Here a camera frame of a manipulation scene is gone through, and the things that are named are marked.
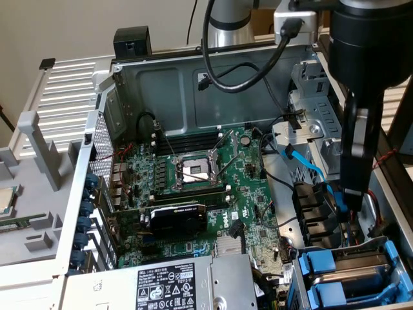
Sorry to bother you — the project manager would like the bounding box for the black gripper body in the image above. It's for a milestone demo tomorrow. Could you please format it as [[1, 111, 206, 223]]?
[[327, 0, 413, 94]]

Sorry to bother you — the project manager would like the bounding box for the blue SATA wire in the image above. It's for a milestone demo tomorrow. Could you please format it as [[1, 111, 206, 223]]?
[[280, 143, 349, 223]]

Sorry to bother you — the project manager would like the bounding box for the coloured power wire bundle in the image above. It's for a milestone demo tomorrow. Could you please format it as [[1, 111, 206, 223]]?
[[350, 190, 383, 240]]

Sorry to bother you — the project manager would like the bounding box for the empty blue disk carrier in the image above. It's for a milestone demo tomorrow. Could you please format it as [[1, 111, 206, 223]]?
[[306, 267, 413, 306]]

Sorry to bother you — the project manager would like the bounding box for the grey metal drive cage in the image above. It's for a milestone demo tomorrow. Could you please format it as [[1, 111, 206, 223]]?
[[270, 51, 349, 177]]

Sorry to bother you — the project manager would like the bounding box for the green Dell motherboard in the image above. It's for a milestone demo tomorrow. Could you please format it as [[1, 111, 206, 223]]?
[[109, 124, 294, 293]]

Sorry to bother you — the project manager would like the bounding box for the brown cardboard box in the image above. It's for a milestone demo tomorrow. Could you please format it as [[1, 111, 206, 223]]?
[[250, 8, 276, 37]]

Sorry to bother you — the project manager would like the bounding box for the white barcode tag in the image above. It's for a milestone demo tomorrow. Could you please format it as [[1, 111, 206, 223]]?
[[282, 263, 295, 287]]

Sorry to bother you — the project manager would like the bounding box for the metal socket cover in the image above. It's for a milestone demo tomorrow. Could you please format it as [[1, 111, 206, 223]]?
[[209, 129, 239, 161]]

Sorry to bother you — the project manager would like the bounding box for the hard drive in blue caddy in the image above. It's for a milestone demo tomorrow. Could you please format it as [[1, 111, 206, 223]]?
[[290, 235, 413, 310]]

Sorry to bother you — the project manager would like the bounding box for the metal locking lever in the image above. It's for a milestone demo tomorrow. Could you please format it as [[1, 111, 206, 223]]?
[[212, 129, 235, 178], [154, 121, 178, 162]]

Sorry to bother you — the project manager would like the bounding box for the silver finned heatsink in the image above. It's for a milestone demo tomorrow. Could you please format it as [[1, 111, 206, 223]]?
[[215, 235, 243, 258]]

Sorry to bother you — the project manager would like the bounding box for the metal CPU socket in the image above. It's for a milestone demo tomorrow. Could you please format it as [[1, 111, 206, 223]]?
[[170, 150, 227, 191]]

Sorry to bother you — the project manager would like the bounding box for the black RAM slot bank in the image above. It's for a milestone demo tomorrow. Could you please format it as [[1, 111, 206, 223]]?
[[150, 125, 224, 154], [151, 185, 232, 209]]

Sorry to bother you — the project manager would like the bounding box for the silver power supply unit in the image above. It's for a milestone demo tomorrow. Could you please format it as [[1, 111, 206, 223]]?
[[64, 253, 259, 310]]

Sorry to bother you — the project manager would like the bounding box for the black Nvidia graphics card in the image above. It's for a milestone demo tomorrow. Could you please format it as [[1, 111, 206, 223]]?
[[108, 202, 209, 242]]

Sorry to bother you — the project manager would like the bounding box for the open grey PC case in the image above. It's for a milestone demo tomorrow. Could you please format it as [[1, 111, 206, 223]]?
[[51, 33, 413, 310]]

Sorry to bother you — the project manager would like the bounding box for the black plastic box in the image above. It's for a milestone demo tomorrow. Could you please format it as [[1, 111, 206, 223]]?
[[112, 26, 153, 61]]

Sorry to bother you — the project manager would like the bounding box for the grey plastic parts rack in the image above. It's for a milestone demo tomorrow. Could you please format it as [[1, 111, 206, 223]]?
[[0, 111, 81, 267]]

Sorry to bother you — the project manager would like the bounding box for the green RAM stick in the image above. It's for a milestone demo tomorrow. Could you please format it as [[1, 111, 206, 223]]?
[[0, 214, 46, 234]]

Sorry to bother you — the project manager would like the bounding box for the silver CPU chip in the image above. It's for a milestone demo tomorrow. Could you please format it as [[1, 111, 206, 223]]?
[[0, 186, 17, 216]]

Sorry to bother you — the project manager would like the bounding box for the red black twisted wire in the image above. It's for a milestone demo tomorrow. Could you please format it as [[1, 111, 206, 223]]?
[[372, 148, 398, 171]]

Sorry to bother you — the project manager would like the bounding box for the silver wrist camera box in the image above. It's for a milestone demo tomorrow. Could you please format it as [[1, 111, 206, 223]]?
[[273, 10, 319, 45]]

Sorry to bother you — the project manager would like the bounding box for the thin black wire loop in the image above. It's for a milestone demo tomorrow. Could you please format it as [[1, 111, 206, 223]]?
[[259, 200, 276, 227]]

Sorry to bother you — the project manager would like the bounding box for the black mesh sleeved cable bundle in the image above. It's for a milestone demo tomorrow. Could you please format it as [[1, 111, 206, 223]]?
[[251, 267, 281, 310]]

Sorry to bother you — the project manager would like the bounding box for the black wire with connector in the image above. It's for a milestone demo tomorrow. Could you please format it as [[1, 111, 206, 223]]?
[[196, 62, 306, 130]]

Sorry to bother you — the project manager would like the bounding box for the thin black wall cable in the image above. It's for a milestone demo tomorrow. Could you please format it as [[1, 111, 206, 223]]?
[[185, 0, 199, 45]]

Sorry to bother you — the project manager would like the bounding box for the short black cable loop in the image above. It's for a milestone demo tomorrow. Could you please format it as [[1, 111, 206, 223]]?
[[137, 111, 162, 130]]

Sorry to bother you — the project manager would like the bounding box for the thin red wire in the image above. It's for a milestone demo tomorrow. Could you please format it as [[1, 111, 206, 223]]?
[[111, 143, 135, 198]]

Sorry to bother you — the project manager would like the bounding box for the black strap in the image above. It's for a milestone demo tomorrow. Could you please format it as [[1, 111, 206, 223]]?
[[0, 103, 15, 132]]

